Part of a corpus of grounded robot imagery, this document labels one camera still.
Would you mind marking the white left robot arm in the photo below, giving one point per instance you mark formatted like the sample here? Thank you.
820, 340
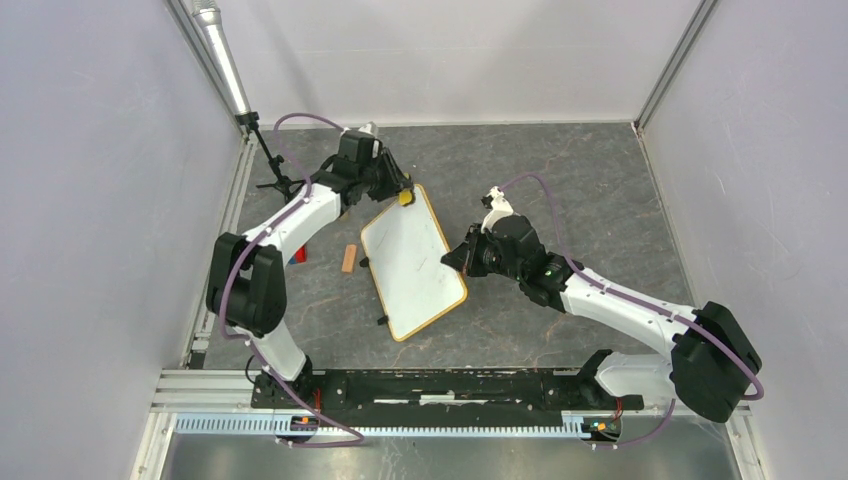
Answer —
246, 288

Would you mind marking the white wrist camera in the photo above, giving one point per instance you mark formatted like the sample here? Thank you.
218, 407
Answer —
369, 129
498, 207

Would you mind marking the blue and red block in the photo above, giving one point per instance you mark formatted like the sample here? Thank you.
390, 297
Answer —
300, 256

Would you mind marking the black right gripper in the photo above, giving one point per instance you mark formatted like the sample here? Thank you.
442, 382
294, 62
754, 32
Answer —
458, 257

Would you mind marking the yellow framed whiteboard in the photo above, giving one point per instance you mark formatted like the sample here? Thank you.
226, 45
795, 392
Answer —
404, 246

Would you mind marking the black microphone tripod stand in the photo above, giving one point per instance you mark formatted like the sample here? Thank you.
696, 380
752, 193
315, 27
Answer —
283, 184

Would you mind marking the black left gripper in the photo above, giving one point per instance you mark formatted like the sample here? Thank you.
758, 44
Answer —
397, 180

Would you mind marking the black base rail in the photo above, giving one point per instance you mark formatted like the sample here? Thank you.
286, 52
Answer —
534, 397

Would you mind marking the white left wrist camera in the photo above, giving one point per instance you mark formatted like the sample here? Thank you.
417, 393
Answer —
369, 129

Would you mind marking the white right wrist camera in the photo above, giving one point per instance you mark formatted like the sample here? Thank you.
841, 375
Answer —
498, 207

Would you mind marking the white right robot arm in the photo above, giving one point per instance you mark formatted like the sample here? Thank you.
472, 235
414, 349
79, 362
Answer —
702, 355

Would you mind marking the orange wooden block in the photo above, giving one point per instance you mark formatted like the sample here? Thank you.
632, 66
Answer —
349, 258

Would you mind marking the yellow whiteboard eraser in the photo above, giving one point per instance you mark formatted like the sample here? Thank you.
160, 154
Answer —
406, 198

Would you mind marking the silver microphone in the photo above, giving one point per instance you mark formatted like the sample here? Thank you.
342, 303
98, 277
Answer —
208, 17

